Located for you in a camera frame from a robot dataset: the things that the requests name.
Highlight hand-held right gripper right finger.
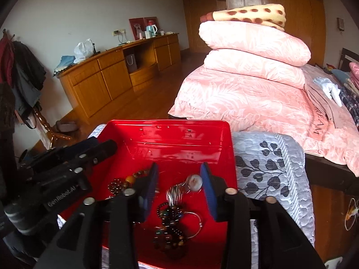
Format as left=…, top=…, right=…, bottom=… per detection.
left=200, top=162, right=326, bottom=269

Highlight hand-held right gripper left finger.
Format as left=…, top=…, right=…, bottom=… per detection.
left=34, top=163, right=159, bottom=269

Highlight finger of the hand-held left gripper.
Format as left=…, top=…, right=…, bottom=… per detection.
left=35, top=137, right=100, bottom=169
left=33, top=139, right=118, bottom=189

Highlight metal band wristwatch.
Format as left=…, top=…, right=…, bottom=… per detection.
left=166, top=174, right=203, bottom=205

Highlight wooden bead bracelet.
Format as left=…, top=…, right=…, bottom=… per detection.
left=123, top=169, right=152, bottom=189

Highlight red tin box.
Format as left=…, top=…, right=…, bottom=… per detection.
left=57, top=119, right=238, bottom=268

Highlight black and yellow bead bracelet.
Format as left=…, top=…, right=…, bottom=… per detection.
left=153, top=221, right=186, bottom=255

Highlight brown slippers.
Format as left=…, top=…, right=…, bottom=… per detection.
left=55, top=120, right=79, bottom=134

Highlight wooden coat rack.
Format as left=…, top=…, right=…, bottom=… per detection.
left=32, top=104, right=74, bottom=150

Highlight wooden sideboard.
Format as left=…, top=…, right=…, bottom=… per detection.
left=59, top=33, right=182, bottom=119

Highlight blue cloth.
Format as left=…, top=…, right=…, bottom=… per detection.
left=53, top=55, right=76, bottom=77

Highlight pink duvet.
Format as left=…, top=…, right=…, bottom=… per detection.
left=168, top=64, right=359, bottom=166

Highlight hanging dark clothes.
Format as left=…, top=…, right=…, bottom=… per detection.
left=0, top=29, right=47, bottom=124

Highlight grey gift bag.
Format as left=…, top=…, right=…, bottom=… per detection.
left=125, top=54, right=138, bottom=74

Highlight white plastic bag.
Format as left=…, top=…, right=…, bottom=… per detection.
left=73, top=39, right=95, bottom=64

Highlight folded pink quilt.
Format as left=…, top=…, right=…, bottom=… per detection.
left=199, top=21, right=312, bottom=67
left=203, top=49, right=306, bottom=90

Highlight teal electric kettle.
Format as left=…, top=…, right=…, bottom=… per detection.
left=146, top=20, right=158, bottom=38

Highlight taupe lettered cloth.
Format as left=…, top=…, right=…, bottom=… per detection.
left=304, top=73, right=341, bottom=135

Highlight plaid cloth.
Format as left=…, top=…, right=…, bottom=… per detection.
left=338, top=85, right=359, bottom=131

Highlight spotted yellow blanket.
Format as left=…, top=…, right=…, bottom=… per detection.
left=211, top=4, right=287, bottom=33

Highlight folded pink cloth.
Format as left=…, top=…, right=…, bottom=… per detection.
left=349, top=62, right=359, bottom=91

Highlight dark bed frame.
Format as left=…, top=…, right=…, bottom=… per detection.
left=304, top=146, right=359, bottom=197

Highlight red photo frame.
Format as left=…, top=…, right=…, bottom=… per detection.
left=144, top=17, right=159, bottom=32
left=129, top=18, right=147, bottom=40

